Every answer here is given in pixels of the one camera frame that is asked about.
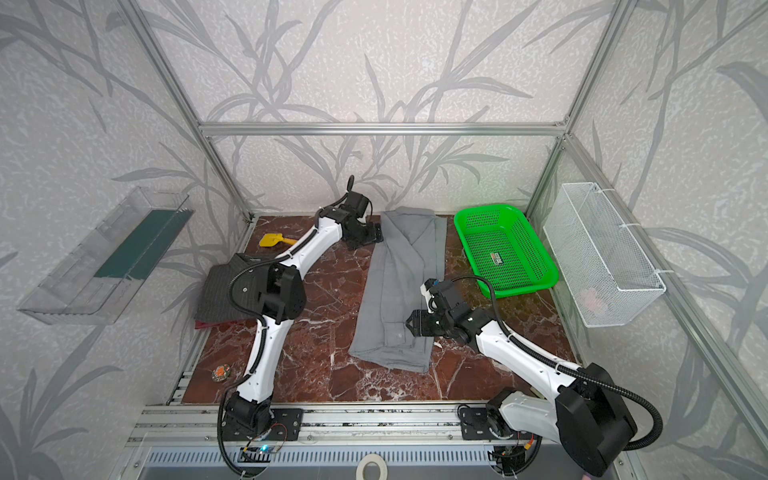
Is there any light grey long sleeve shirt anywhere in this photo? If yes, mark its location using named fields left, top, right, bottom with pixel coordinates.
left=349, top=207, right=447, bottom=373

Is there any green plastic basket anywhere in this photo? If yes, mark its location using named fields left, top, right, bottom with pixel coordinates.
left=454, top=204, right=559, bottom=299

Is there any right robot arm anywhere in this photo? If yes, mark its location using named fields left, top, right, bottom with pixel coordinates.
left=406, top=278, right=664, bottom=476

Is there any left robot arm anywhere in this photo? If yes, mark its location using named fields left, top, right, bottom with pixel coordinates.
left=217, top=176, right=383, bottom=438

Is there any yellow toy hammer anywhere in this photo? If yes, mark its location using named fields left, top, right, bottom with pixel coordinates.
left=258, top=233, right=297, bottom=248

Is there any white tape roll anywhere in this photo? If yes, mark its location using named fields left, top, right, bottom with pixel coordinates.
left=355, top=453, right=389, bottom=480

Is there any dark striped folded shirt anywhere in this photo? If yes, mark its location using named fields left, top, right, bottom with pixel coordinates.
left=193, top=253, right=261, bottom=330

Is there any small orange round object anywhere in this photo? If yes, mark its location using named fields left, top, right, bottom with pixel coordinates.
left=211, top=364, right=231, bottom=383

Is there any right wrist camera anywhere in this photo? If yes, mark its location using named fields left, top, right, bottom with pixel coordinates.
left=420, top=278, right=445, bottom=313

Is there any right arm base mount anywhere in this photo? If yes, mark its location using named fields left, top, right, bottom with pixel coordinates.
left=456, top=403, right=542, bottom=478

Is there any pink item in wire basket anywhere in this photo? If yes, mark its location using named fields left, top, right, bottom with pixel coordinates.
left=579, top=287, right=608, bottom=318

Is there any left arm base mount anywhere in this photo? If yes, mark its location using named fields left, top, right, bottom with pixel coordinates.
left=217, top=408, right=304, bottom=466

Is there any white wire mesh basket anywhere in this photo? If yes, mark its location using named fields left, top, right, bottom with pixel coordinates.
left=543, top=182, right=666, bottom=328

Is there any clear acrylic wall shelf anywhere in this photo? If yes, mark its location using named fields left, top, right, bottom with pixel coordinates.
left=17, top=187, right=194, bottom=325

